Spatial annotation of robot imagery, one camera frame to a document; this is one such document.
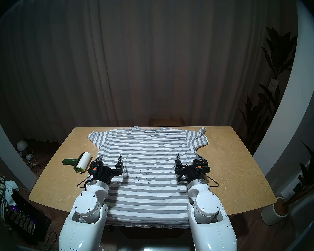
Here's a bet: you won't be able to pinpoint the black storage box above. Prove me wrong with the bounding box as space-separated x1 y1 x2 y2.
12 190 53 243

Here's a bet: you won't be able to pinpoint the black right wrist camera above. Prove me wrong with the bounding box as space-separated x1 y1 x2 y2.
200 159 211 174

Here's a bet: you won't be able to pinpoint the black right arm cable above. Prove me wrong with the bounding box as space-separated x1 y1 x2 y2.
199 172 220 188

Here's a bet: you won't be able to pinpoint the dark lint scraps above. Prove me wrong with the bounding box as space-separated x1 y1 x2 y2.
136 170 155 181

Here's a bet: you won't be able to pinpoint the grey white striped t-shirt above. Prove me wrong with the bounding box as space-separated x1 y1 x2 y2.
87 126 209 229

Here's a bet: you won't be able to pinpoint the green handled white lint roller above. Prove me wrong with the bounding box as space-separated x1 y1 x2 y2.
63 152 92 174

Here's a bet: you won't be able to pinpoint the white floor cable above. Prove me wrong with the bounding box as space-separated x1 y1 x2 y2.
26 149 42 174

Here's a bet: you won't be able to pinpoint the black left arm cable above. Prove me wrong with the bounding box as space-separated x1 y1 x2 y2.
77 175 94 188

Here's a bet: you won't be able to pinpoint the dark potted plant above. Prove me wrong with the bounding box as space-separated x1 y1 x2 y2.
290 137 314 204

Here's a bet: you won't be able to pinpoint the white mushroom lamp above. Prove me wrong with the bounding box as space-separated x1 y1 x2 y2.
17 140 28 157

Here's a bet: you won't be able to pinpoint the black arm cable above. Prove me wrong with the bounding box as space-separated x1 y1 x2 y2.
77 175 94 188
199 172 220 188

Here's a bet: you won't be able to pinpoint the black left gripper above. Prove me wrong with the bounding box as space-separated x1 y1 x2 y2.
94 154 125 187

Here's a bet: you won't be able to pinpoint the white plant pot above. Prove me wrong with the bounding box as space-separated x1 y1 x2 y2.
261 197 289 225

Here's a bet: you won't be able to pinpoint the white crumpled cloth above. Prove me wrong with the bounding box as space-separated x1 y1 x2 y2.
5 180 20 198

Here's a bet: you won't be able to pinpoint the white curved arch column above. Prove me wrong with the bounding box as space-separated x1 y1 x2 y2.
0 99 38 191
253 0 314 176

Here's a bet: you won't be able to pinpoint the tall dark leafy plant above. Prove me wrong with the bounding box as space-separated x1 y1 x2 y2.
239 27 298 154

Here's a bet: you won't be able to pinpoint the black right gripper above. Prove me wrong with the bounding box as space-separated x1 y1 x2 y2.
174 153 209 184

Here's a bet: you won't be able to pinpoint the long pleated curtain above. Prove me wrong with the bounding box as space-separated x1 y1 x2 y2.
0 0 299 144

